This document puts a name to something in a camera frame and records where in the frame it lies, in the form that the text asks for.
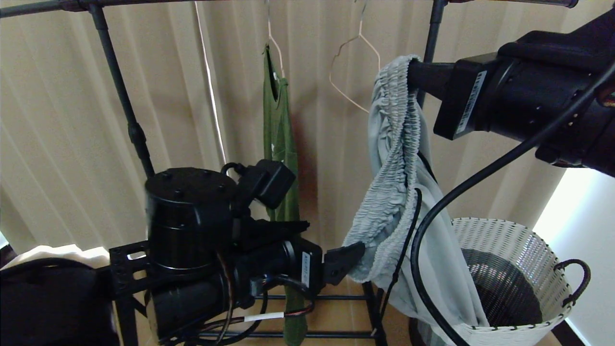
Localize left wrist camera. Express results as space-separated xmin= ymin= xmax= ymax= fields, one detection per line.
xmin=234 ymin=160 xmax=296 ymax=217

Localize black clothes rack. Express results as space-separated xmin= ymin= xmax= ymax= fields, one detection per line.
xmin=0 ymin=0 xmax=579 ymax=346

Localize green long-sleeved shirt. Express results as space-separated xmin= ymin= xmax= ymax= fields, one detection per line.
xmin=262 ymin=43 xmax=309 ymax=346

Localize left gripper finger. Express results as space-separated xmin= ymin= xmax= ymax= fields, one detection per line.
xmin=323 ymin=241 xmax=366 ymax=285
xmin=238 ymin=219 xmax=311 ymax=252

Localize beige curtain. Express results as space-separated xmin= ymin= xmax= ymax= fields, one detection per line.
xmin=0 ymin=0 xmax=615 ymax=255

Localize pale grey shorts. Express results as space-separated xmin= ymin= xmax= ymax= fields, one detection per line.
xmin=342 ymin=54 xmax=491 ymax=332

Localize pink clothes hanger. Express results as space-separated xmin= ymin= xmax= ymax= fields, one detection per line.
xmin=263 ymin=0 xmax=286 ymax=80
xmin=329 ymin=0 xmax=382 ymax=114

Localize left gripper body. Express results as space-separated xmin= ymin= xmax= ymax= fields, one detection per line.
xmin=146 ymin=239 xmax=324 ymax=340

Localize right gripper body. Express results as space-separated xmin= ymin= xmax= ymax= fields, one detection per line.
xmin=434 ymin=52 xmax=615 ymax=176

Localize white laundry basket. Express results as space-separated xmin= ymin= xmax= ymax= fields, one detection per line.
xmin=408 ymin=217 xmax=592 ymax=346

